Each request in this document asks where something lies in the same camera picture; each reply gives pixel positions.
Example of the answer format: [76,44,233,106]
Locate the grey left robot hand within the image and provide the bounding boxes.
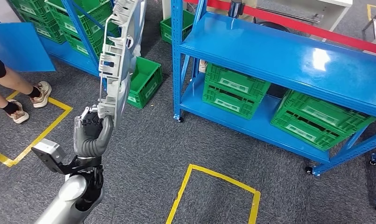
[73,105,115,146]

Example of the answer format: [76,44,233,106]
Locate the grey plastic wheel cover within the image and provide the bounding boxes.
[97,0,147,128]

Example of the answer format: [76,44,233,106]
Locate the blue flat shelf panel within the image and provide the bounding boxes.
[0,22,56,73]

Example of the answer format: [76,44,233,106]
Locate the yellow floor tape square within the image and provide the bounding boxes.
[165,163,262,224]
[0,90,74,168]
[366,3,376,29]

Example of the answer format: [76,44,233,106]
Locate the green open plastic crate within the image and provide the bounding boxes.
[126,56,164,110]
[160,10,195,44]
[45,0,113,35]

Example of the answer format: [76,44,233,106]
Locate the black ribbed stanchion base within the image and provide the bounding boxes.
[255,21,291,34]

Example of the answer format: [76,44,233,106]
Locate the red barrier belt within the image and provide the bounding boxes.
[183,0,376,57]

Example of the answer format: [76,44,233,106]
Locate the white table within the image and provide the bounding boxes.
[256,0,354,41]

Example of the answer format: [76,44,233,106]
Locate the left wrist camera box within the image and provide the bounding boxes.
[31,138,71,175]

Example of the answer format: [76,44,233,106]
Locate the black stanchion post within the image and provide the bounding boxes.
[227,0,246,19]

